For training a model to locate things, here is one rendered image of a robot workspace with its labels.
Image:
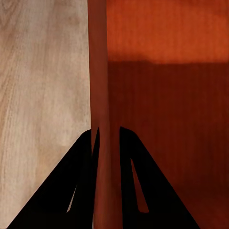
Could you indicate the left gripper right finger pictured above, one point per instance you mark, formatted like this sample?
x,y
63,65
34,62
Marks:
x,y
166,210

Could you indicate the storage box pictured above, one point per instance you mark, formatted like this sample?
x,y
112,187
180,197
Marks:
x,y
160,68

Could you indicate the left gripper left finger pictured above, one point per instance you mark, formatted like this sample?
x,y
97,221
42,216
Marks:
x,y
65,200

